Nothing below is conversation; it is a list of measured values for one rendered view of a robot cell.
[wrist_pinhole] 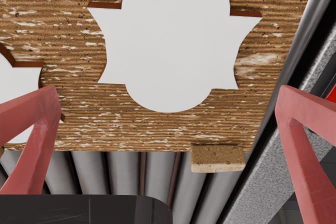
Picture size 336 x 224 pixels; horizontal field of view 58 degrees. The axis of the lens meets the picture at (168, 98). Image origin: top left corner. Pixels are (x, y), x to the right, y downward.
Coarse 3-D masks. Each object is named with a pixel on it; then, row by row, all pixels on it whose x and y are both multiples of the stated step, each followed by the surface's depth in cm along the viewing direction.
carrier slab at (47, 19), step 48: (0, 0) 21; (48, 0) 21; (96, 0) 21; (240, 0) 21; (288, 0) 21; (48, 48) 24; (96, 48) 24; (240, 48) 24; (288, 48) 24; (96, 96) 28; (240, 96) 28; (96, 144) 34; (144, 144) 34; (192, 144) 34; (240, 144) 34
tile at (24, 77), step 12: (0, 48) 23; (0, 60) 24; (12, 60) 24; (0, 72) 25; (12, 72) 25; (24, 72) 25; (36, 72) 25; (0, 84) 26; (12, 84) 26; (24, 84) 26; (36, 84) 26; (0, 96) 27; (12, 96) 27; (60, 120) 29; (24, 132) 31
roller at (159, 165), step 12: (156, 156) 39; (168, 156) 39; (156, 168) 41; (168, 168) 41; (144, 180) 47; (156, 180) 43; (168, 180) 44; (144, 192) 49; (156, 192) 46; (168, 192) 48
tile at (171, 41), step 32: (128, 0) 20; (160, 0) 20; (192, 0) 20; (224, 0) 20; (128, 32) 22; (160, 32) 22; (192, 32) 22; (224, 32) 22; (128, 64) 24; (160, 64) 24; (192, 64) 24; (224, 64) 24; (160, 96) 27; (192, 96) 27
